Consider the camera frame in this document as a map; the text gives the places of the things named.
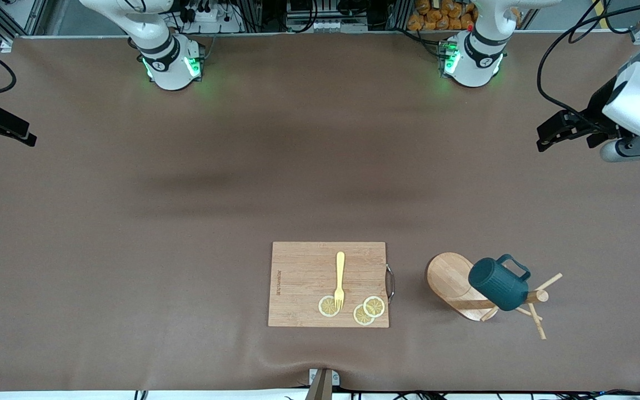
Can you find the white power strip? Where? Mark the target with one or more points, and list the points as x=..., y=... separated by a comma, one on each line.
x=209, y=19
x=325, y=25

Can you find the lemon slice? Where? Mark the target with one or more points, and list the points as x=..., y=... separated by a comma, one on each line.
x=361, y=318
x=326, y=308
x=375, y=306

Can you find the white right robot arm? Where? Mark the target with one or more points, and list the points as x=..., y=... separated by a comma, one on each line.
x=167, y=61

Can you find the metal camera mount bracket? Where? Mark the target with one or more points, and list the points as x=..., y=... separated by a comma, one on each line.
x=323, y=383

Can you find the dark teal ribbed mug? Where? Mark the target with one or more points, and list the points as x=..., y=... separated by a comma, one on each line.
x=498, y=283

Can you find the wooden mug tree rack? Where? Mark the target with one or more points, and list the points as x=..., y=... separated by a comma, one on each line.
x=448, y=278

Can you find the yellow plastic fork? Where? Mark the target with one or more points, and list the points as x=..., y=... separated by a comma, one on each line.
x=340, y=272

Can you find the pile of orange items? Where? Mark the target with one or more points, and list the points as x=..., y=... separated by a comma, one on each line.
x=436, y=15

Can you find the brown table mat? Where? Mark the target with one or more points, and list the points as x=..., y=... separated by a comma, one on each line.
x=131, y=250

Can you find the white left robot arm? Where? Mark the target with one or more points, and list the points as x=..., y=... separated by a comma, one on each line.
x=478, y=61

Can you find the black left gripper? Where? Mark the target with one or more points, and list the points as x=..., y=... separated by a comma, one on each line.
x=595, y=111

